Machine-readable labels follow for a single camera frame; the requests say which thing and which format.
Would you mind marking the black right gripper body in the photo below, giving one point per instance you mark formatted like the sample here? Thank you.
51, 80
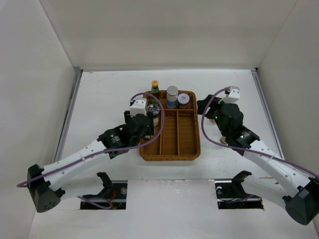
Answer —
217, 114

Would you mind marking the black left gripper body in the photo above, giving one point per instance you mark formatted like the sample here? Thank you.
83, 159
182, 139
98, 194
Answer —
148, 132

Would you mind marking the brown spice jar red label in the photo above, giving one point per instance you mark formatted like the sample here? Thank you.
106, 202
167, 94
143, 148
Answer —
183, 100

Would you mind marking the clear jar grey lid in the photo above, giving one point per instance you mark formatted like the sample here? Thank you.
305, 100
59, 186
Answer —
154, 111

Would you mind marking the white bead jar silver lid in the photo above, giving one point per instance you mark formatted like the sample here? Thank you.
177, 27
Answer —
171, 97

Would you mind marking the red sauce bottle yellow cap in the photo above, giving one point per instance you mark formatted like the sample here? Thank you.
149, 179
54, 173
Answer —
155, 89

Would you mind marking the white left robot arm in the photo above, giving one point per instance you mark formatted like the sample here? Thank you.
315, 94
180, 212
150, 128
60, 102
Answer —
48, 185

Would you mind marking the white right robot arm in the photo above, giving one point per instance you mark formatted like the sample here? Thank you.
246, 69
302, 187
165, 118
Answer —
296, 190

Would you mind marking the small yellow label bottle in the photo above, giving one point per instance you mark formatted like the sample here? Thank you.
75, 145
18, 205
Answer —
223, 140

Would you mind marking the brown wicker divided tray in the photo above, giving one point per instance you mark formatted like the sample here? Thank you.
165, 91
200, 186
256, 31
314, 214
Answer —
179, 139

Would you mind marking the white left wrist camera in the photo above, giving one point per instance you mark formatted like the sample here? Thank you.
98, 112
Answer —
138, 106

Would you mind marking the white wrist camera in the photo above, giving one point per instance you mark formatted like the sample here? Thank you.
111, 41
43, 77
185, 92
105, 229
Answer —
138, 106
232, 95

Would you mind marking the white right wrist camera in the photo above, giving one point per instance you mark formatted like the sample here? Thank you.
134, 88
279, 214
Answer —
232, 95

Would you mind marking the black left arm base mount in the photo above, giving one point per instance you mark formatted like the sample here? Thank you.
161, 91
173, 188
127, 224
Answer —
112, 196

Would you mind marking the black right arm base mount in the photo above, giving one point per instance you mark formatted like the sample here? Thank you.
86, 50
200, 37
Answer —
231, 195

